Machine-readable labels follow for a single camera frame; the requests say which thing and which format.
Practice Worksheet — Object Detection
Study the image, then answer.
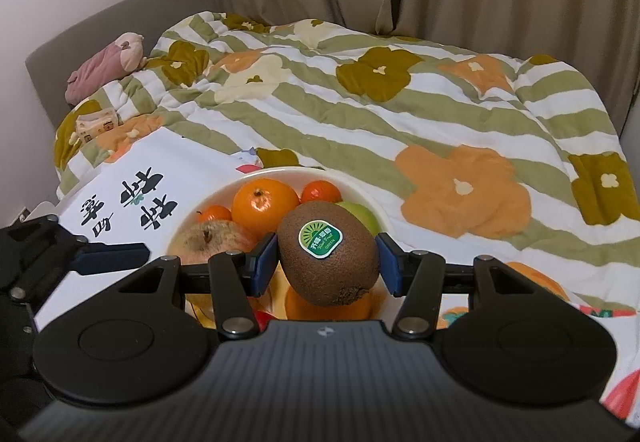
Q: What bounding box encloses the red-yellow apple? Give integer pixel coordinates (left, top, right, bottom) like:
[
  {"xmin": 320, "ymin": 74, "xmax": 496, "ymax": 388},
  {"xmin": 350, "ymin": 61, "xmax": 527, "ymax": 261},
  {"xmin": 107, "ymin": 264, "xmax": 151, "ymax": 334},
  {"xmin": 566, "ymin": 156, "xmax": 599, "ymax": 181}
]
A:
[{"xmin": 167, "ymin": 220, "xmax": 258, "ymax": 264}]

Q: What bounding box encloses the small mandarin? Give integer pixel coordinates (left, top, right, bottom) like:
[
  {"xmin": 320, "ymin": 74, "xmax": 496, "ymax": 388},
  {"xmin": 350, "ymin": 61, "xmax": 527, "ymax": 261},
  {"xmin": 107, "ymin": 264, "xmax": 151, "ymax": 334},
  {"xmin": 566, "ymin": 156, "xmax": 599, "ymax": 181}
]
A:
[
  {"xmin": 196, "ymin": 205, "xmax": 232, "ymax": 223},
  {"xmin": 299, "ymin": 180, "xmax": 343, "ymax": 204}
]

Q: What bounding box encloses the large orange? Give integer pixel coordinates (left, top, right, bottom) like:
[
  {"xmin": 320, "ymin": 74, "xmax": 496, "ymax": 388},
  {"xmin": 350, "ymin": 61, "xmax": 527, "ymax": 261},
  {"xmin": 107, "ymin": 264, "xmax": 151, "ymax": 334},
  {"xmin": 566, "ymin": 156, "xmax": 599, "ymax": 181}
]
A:
[
  {"xmin": 284, "ymin": 287, "xmax": 373, "ymax": 322},
  {"xmin": 231, "ymin": 178, "xmax": 299, "ymax": 240}
]

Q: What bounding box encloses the green apple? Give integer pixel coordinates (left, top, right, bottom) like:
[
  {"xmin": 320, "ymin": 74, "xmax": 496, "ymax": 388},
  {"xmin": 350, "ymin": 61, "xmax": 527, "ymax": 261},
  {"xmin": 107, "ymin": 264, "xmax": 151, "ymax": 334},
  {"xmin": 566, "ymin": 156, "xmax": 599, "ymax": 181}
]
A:
[{"xmin": 337, "ymin": 200, "xmax": 383, "ymax": 236}]

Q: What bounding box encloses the brown kiwi with sticker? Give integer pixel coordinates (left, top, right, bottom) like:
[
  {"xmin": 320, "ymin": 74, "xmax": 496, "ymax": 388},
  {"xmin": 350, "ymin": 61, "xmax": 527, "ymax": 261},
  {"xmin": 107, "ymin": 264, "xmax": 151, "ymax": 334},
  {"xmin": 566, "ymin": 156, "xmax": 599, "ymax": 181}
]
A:
[{"xmin": 277, "ymin": 202, "xmax": 380, "ymax": 306}]

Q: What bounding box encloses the cherry tomato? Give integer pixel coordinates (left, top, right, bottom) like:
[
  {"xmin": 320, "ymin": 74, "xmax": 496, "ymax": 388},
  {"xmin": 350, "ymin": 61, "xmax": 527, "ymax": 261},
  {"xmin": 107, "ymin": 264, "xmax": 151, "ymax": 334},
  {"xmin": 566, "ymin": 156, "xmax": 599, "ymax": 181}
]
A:
[{"xmin": 254, "ymin": 309, "xmax": 276, "ymax": 332}]

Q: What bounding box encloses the white fruit-print cloth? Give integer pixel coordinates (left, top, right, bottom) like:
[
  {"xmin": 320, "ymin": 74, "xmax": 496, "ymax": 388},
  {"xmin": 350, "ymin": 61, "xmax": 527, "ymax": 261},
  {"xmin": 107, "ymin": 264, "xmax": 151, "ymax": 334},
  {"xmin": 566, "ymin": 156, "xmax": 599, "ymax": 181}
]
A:
[{"xmin": 51, "ymin": 128, "xmax": 639, "ymax": 426}]

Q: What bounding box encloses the cream duck plate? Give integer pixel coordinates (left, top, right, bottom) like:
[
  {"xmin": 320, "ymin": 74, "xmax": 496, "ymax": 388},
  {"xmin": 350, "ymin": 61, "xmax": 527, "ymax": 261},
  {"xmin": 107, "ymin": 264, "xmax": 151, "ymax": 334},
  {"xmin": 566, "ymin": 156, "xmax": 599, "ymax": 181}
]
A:
[{"xmin": 164, "ymin": 166, "xmax": 396, "ymax": 331}]

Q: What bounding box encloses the patterned tissue pack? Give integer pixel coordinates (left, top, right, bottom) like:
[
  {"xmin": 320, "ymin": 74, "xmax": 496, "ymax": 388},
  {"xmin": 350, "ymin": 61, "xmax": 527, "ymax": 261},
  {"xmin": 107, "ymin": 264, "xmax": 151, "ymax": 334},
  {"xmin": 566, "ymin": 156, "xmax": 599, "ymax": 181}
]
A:
[{"xmin": 75, "ymin": 108, "xmax": 119, "ymax": 143}]

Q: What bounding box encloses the striped floral quilt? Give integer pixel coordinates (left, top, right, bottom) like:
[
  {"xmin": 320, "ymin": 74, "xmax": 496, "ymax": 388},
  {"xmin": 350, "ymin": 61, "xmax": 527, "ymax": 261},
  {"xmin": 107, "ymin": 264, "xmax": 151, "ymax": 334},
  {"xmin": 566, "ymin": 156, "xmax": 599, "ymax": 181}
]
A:
[{"xmin": 77, "ymin": 12, "xmax": 639, "ymax": 310}]

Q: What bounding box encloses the pink plush toy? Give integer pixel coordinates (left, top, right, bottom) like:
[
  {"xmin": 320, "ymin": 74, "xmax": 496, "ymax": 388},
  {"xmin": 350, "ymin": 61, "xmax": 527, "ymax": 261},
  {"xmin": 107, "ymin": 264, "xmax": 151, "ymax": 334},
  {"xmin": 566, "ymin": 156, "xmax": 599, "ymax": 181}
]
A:
[{"xmin": 65, "ymin": 32, "xmax": 145, "ymax": 105}]

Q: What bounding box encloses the grey bed headboard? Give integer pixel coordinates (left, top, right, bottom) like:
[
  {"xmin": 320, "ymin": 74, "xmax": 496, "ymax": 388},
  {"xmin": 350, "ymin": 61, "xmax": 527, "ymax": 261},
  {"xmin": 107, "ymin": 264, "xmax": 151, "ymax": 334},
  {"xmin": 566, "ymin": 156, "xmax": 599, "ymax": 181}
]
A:
[{"xmin": 25, "ymin": 0, "xmax": 217, "ymax": 128}]

